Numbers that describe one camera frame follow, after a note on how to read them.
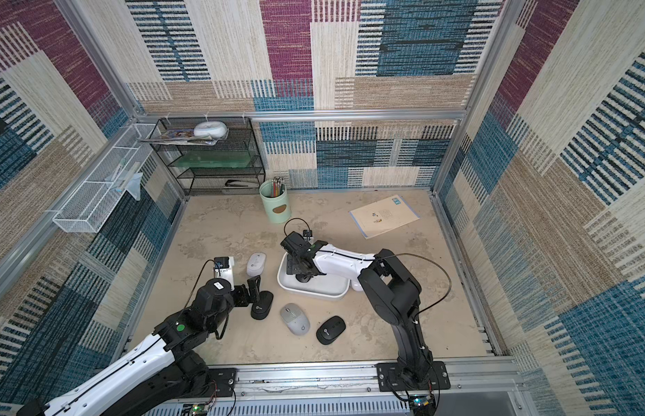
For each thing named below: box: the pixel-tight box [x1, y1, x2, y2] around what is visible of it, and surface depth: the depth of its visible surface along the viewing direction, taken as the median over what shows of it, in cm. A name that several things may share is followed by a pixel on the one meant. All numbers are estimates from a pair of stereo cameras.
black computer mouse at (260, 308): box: [250, 290, 274, 321], surface depth 87 cm
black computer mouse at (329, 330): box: [315, 315, 346, 345], surface depth 83 cm
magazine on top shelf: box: [136, 129, 220, 146], surface depth 82 cm
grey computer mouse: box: [280, 303, 311, 337], surface depth 84 cm
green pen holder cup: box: [259, 175, 292, 225], surface depth 104 cm
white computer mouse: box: [246, 252, 268, 278], surface depth 97 cm
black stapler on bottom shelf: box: [224, 179, 260, 187], surface depth 113 cm
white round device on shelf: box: [193, 120, 229, 140], surface depth 91 cm
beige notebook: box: [348, 194, 421, 241], surface depth 114 cm
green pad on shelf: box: [169, 149, 253, 168], surface depth 100 cm
